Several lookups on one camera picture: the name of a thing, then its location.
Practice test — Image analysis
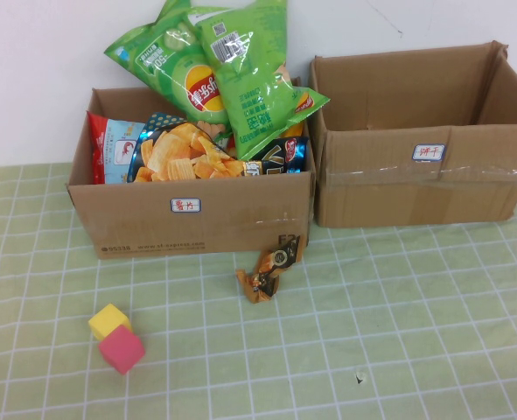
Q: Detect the yellow chip bag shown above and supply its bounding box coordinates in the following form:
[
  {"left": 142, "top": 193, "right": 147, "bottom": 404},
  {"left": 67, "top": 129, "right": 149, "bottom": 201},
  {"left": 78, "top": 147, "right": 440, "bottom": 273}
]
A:
[{"left": 282, "top": 121, "right": 306, "bottom": 140}]

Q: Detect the pink foam cube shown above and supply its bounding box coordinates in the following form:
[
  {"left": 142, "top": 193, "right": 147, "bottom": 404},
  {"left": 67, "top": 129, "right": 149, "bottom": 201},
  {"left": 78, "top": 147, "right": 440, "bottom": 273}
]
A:
[{"left": 97, "top": 324, "right": 147, "bottom": 376}]

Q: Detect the yellow foam cube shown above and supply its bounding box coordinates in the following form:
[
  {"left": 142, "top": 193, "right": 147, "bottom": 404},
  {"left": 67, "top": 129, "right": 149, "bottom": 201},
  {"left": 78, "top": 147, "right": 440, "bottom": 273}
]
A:
[{"left": 87, "top": 304, "right": 133, "bottom": 341}]

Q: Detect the taped cardboard box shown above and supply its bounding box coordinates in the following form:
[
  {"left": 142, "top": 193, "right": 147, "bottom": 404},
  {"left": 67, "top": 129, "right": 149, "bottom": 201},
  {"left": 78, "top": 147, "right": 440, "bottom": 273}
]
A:
[{"left": 306, "top": 39, "right": 517, "bottom": 228}]

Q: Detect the crumpled orange black wrapper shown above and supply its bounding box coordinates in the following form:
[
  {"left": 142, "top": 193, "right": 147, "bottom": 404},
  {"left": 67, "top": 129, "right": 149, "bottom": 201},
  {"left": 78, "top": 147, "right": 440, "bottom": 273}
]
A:
[{"left": 234, "top": 235, "right": 305, "bottom": 305}]

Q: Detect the black and blue snack bag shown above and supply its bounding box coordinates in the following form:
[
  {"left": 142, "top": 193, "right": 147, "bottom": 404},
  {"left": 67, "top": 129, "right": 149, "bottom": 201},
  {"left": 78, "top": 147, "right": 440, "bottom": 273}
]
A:
[{"left": 240, "top": 136, "right": 310, "bottom": 177}]

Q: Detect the green checkered tablecloth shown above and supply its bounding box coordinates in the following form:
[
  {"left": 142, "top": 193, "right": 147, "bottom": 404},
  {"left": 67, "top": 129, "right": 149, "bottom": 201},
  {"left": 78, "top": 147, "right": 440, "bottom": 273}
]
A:
[{"left": 0, "top": 162, "right": 517, "bottom": 420}]

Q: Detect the green chip bag showing barcode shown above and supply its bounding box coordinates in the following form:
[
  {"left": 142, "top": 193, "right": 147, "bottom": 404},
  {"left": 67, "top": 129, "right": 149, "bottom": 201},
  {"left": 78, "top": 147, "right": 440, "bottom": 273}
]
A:
[{"left": 186, "top": 0, "right": 332, "bottom": 162}]

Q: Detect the printed cardboard box of chips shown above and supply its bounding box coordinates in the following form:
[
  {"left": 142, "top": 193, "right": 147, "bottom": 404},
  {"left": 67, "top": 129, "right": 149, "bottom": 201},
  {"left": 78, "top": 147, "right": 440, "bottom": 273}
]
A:
[{"left": 65, "top": 77, "right": 317, "bottom": 260}]

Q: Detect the white label with red writing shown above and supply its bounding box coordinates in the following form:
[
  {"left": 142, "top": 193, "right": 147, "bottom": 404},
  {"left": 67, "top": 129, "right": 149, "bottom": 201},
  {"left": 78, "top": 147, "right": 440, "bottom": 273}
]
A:
[
  {"left": 170, "top": 197, "right": 202, "bottom": 214},
  {"left": 412, "top": 143, "right": 446, "bottom": 163}
]

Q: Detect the red light-blue shrimp chip bag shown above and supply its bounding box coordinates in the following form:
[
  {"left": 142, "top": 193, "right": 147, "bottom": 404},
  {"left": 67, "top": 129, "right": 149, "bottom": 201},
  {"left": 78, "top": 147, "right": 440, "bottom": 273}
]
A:
[{"left": 86, "top": 111, "right": 148, "bottom": 185}]

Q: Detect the green chip bag showing logo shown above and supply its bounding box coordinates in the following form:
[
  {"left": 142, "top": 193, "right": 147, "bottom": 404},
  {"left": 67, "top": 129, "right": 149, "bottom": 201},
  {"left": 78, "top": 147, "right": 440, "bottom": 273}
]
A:
[{"left": 103, "top": 0, "right": 233, "bottom": 126}]

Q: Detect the blue bag with chip picture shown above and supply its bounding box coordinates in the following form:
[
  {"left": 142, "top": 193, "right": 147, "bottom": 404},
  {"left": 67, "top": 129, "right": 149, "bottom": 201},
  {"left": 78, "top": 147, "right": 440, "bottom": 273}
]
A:
[{"left": 126, "top": 112, "right": 246, "bottom": 184}]

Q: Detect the clear packing tape strip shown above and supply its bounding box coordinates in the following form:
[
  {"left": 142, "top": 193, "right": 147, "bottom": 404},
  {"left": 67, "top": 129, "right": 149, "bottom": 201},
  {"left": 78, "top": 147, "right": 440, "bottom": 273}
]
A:
[{"left": 323, "top": 165, "right": 517, "bottom": 187}]

